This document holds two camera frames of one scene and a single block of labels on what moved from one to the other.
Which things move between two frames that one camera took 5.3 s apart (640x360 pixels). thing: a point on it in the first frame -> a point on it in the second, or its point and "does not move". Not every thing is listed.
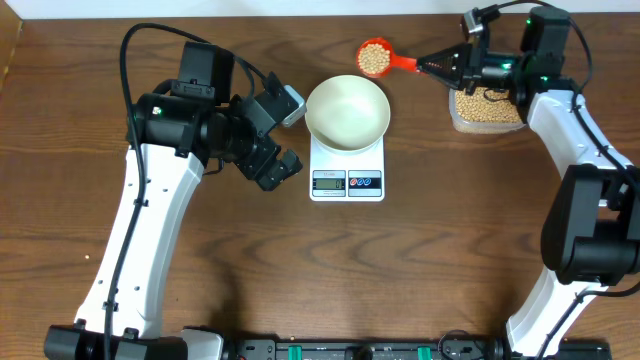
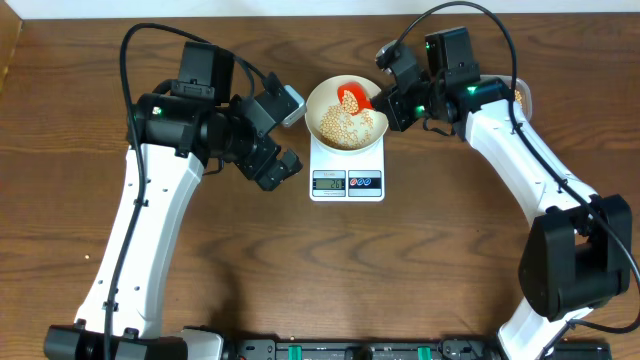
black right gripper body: [490, 70] -> [413, 105]
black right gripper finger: [449, 64] -> [381, 103]
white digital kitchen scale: [347, 178] does not move
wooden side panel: [10, 31] does not move
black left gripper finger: [289, 165] does not move
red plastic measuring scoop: [375, 57] -> [358, 90]
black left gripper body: [241, 145] does not move
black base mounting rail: [368, 348] does not move
